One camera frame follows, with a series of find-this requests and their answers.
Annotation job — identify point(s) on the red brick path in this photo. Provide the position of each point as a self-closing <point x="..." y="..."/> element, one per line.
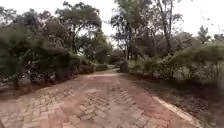
<point x="100" y="103"/>

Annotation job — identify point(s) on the row of trees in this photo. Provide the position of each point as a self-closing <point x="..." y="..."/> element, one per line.
<point x="150" y="26"/>
<point x="66" y="26"/>

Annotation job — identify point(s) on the green hedge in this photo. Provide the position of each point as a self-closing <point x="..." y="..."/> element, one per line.
<point x="50" y="63"/>

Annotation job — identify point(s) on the green bushes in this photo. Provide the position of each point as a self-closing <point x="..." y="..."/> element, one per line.
<point x="186" y="65"/>

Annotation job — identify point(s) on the pale stone kerb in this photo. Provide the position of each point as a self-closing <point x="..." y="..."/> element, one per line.
<point x="176" y="111"/>

